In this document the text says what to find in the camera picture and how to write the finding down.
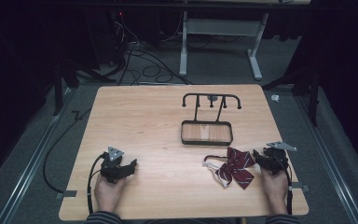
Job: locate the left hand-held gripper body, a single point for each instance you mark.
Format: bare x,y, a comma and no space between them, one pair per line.
112,166

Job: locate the person's right hand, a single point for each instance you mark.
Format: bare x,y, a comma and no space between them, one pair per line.
275,189

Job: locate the person's left hand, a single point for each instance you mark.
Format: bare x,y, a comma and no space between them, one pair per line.
107,194

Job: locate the white metal desk frame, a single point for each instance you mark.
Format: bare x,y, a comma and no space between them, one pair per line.
223,27

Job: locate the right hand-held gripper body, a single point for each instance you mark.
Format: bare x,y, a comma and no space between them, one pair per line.
276,160

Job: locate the black metal stand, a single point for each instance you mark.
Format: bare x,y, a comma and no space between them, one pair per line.
59,90
313,96

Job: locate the grey tape strip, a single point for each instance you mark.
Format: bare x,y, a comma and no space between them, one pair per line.
301,187
66,194

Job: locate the black metal rack with tray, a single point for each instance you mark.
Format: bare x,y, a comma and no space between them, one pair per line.
206,133

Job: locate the white paper scrap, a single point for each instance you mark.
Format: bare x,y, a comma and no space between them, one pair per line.
275,98

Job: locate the silver floor rail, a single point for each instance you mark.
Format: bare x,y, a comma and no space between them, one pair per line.
31,161
329,161

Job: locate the dark red striped bow tie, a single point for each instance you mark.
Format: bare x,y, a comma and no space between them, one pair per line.
234,168

